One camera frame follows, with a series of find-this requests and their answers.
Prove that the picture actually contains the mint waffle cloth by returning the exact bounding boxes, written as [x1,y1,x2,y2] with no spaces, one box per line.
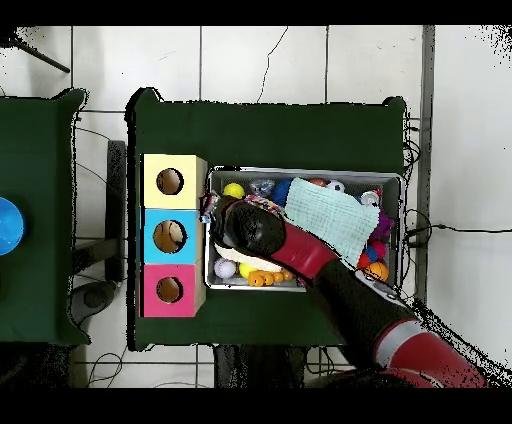
[282,176,382,268]

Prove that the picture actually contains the orange toy basketball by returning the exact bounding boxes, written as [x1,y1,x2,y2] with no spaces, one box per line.
[365,261,390,282]

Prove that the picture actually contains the dark green table cloth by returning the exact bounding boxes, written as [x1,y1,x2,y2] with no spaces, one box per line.
[0,87,91,347]
[124,86,409,352]

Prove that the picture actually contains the blue round bowl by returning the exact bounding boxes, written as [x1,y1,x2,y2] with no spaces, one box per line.
[0,195,27,257]

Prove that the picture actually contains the grey floor foot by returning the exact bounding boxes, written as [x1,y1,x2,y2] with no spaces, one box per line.
[70,279,118,326]

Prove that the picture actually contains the wooden box three round holes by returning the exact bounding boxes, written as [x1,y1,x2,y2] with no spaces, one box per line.
[138,153,209,320]

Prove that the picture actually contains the black upright panel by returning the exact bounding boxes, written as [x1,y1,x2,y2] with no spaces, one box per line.
[106,139,128,284]

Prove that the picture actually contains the silver wire mesh bin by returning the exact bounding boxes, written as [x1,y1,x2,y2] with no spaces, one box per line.
[204,164,405,296]

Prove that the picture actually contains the polka dot paper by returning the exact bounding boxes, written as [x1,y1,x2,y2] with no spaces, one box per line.
[243,193,286,219]

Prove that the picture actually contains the black cable with plug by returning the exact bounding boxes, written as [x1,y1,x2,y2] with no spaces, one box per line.
[402,207,512,249]

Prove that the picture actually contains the purple spiky toy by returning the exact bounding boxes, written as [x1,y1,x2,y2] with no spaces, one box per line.
[369,210,397,242]

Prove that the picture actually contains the white toy baseball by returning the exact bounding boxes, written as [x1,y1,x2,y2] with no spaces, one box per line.
[213,256,238,280]

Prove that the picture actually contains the cream waffle cloth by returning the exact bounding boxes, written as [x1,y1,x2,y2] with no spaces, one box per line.
[214,242,283,274]

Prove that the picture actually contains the dark tripod leg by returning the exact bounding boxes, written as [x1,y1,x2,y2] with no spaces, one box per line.
[0,26,72,75]

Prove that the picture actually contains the red and silver can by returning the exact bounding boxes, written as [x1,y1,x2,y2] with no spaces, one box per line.
[359,188,384,209]

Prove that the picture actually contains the orange rubber toy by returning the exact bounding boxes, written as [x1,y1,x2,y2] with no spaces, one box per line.
[246,269,295,288]

